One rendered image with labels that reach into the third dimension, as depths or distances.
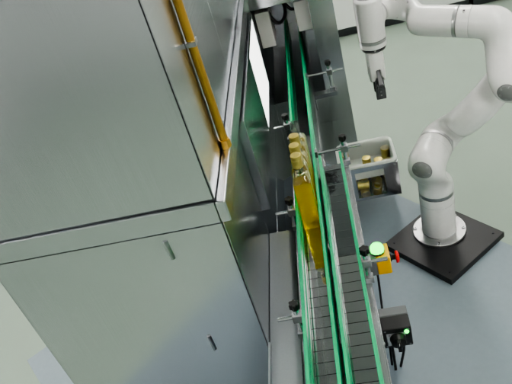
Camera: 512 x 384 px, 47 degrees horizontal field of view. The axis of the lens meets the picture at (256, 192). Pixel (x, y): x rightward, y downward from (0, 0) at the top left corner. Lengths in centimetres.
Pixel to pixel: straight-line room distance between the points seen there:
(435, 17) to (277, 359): 104
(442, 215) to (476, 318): 38
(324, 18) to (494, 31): 123
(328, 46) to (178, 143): 175
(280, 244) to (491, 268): 74
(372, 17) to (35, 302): 124
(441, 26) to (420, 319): 92
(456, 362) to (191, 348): 80
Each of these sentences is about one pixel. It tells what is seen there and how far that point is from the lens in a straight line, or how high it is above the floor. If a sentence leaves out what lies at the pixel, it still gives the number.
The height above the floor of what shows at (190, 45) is 185.
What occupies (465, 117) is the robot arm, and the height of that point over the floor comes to 130.
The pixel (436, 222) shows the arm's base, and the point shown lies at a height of 87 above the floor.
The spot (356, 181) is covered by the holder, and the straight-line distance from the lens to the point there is 230.
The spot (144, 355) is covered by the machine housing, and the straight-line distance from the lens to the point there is 173.
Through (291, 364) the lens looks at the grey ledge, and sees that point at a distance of 161.
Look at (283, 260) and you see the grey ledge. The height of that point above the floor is 105.
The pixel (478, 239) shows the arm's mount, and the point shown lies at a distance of 225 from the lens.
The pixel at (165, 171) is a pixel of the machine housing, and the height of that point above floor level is 167.
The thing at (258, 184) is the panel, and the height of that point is 126.
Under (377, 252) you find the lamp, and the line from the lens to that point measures 189.
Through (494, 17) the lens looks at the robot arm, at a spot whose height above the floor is 161.
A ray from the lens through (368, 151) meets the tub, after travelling 242.
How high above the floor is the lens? 231
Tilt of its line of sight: 35 degrees down
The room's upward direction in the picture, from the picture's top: 18 degrees counter-clockwise
